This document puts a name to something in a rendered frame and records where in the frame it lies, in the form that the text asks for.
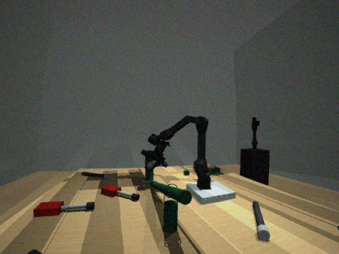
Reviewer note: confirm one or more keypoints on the green tube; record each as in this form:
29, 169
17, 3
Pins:
214, 170

